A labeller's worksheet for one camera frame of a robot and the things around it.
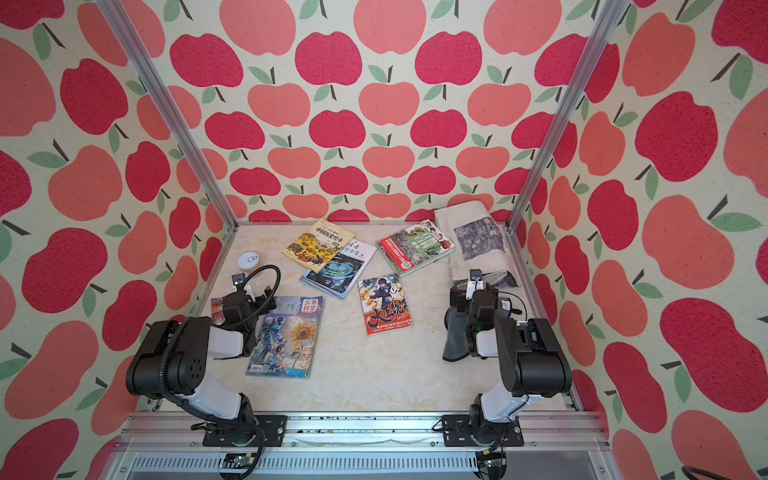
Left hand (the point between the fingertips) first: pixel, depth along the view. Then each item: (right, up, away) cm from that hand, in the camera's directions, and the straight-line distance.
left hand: (256, 292), depth 95 cm
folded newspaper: (+76, +16, +12) cm, 79 cm away
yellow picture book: (+15, +15, +20) cm, 30 cm away
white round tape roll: (-7, +10, +9) cm, 15 cm away
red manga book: (+41, -4, +1) cm, 42 cm away
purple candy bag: (-13, -6, 0) cm, 14 cm away
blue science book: (+26, +5, +12) cm, 29 cm away
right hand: (+71, +1, -1) cm, 71 cm away
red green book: (+53, +15, +16) cm, 57 cm away
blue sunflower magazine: (+12, -14, -6) cm, 19 cm away
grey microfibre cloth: (+64, -14, -7) cm, 66 cm away
